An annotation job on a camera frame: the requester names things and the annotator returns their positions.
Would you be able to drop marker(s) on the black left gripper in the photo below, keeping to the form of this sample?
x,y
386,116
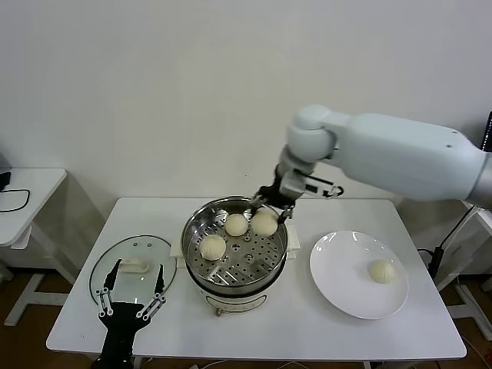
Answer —
x,y
119,326

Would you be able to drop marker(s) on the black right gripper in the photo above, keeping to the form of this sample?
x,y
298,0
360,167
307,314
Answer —
x,y
273,196

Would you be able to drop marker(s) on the white steamed baozi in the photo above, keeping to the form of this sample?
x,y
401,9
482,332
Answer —
x,y
212,248
235,225
381,271
264,223

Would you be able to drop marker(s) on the round glass lid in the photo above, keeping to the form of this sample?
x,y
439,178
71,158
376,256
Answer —
x,y
134,250

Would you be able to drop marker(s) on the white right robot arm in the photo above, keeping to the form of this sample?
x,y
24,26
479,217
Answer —
x,y
384,153

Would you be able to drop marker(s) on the steel steamer basket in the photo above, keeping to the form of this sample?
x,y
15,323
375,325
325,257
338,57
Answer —
x,y
238,269

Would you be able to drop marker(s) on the white round plate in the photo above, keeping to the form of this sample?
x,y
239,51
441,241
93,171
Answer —
x,y
346,269

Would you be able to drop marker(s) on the small black device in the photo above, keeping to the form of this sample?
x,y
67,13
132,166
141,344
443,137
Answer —
x,y
4,180

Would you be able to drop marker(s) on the dark power adapter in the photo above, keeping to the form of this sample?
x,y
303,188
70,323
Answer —
x,y
436,263

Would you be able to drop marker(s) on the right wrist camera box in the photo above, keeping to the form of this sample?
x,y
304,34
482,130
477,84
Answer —
x,y
296,184

